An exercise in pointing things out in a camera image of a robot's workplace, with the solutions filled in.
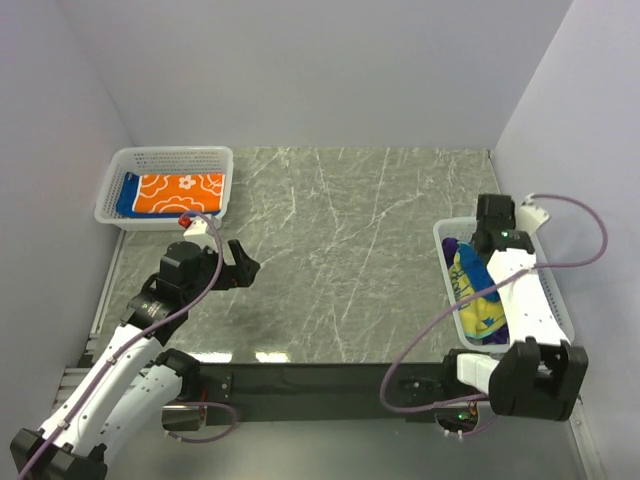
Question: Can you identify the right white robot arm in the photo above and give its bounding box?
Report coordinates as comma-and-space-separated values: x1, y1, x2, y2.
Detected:
440, 194, 588, 421

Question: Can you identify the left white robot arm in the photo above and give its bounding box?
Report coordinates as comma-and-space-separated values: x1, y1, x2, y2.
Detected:
10, 239, 260, 479

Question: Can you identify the right white plastic basket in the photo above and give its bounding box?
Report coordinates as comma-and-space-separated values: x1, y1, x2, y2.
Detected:
452, 237, 575, 355

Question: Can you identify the white plastic basket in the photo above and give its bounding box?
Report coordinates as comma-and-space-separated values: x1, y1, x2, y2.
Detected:
94, 146, 234, 231
452, 237, 575, 355

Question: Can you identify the orange floral folded towel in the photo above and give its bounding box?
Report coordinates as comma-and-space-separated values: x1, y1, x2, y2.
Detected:
130, 172, 226, 215

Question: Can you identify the yellow teal patterned towel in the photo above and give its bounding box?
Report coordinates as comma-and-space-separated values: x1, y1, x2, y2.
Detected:
447, 242, 509, 341

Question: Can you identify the left white plastic basket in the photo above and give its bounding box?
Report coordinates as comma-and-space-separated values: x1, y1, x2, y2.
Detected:
94, 146, 234, 231

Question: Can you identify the purple towel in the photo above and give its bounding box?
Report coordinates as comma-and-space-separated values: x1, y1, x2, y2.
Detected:
442, 237, 508, 345

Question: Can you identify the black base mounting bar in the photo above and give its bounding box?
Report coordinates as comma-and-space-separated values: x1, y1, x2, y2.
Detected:
175, 363, 476, 423

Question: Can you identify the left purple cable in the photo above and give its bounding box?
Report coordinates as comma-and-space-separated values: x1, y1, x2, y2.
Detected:
17, 212, 224, 479

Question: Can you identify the purple cable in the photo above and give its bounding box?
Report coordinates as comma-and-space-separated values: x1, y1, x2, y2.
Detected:
17, 212, 224, 479
378, 192, 609, 414

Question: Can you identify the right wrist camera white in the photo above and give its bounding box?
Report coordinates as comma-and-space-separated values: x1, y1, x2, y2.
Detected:
515, 194, 550, 236

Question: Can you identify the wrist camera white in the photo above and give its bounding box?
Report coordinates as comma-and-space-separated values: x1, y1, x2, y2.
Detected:
515, 194, 550, 236
178, 214, 215, 250

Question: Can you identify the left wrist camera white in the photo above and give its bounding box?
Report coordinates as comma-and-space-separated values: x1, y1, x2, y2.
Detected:
178, 214, 215, 250

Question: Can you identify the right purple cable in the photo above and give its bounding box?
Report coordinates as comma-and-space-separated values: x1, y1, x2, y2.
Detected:
378, 192, 609, 414

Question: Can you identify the aluminium rail frame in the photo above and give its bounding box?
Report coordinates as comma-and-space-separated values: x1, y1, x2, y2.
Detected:
52, 231, 126, 412

